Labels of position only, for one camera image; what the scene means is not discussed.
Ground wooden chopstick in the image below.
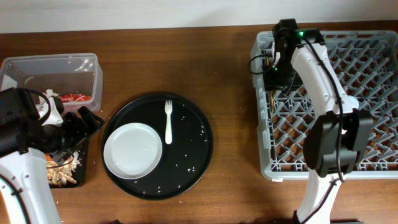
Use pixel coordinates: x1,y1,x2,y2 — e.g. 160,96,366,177
266,56,275,113

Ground rice and food scraps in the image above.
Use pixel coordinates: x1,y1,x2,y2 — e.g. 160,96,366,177
45,151,81,188

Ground red snack wrapper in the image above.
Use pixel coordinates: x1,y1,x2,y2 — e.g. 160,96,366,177
59,93,91,103

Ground white tissue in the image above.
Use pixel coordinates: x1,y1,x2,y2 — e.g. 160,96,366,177
39,89,59,104

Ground white dinner plate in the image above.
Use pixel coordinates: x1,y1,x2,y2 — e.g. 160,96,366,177
103,123,163,180

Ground white plastic fork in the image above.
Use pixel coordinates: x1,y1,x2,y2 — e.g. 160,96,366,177
165,100,172,144

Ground light blue cup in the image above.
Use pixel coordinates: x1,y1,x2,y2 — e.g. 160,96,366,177
348,96,359,110

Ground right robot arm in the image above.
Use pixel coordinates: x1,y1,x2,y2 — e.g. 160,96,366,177
262,19,373,223

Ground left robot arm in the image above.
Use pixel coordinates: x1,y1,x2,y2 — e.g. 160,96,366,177
1,88,104,223

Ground grey dishwasher rack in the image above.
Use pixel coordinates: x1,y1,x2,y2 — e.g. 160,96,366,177
252,30,397,182

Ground black rectangular tray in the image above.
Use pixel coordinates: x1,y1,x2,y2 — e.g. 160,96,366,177
62,141,88,188

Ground clear plastic bin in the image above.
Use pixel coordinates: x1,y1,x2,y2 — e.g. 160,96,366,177
1,53,103,111

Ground round black serving tray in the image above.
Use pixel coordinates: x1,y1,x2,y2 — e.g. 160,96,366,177
102,92,213,200

